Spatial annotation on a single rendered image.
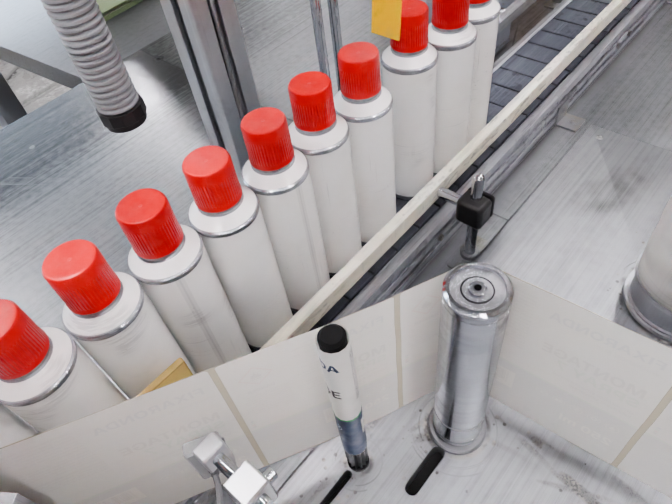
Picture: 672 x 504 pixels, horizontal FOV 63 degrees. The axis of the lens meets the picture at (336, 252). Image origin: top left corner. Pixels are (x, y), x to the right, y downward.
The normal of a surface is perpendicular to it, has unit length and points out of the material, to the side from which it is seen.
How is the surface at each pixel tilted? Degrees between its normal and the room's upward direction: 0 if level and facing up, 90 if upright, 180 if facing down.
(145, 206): 3
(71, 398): 90
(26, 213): 0
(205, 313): 90
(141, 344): 90
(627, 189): 0
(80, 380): 90
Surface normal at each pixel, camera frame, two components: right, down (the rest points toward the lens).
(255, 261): 0.61, 0.56
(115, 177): -0.11, -0.64
